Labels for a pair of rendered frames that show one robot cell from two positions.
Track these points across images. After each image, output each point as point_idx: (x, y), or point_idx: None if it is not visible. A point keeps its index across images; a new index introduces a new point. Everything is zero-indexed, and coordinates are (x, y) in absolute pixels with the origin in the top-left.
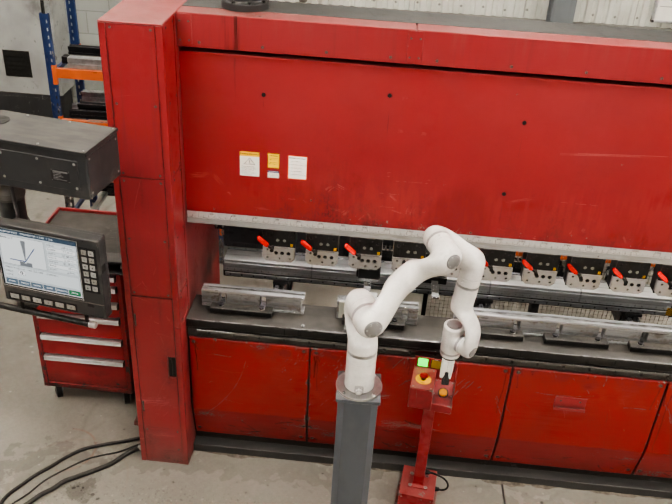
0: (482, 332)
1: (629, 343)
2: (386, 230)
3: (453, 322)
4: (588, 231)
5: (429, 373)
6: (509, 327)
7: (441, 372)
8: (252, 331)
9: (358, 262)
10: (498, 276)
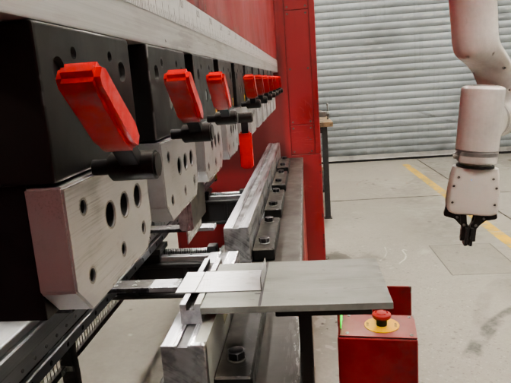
0: (274, 235)
1: (277, 185)
2: (211, 25)
3: (478, 84)
4: (256, 24)
5: (358, 319)
6: (258, 221)
7: (499, 198)
8: None
9: (211, 153)
10: (254, 121)
